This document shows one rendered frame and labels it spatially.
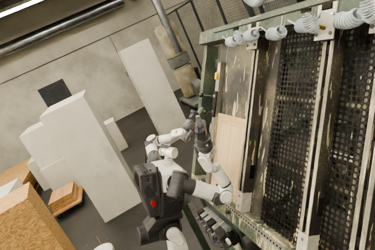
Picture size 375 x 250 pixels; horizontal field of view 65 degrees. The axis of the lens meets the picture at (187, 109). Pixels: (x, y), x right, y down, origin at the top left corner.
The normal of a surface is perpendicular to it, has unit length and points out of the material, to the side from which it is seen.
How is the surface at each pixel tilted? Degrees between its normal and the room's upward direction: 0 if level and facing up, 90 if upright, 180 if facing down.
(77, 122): 90
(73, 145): 90
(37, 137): 90
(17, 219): 90
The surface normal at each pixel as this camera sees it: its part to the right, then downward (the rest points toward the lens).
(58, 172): 0.30, 0.16
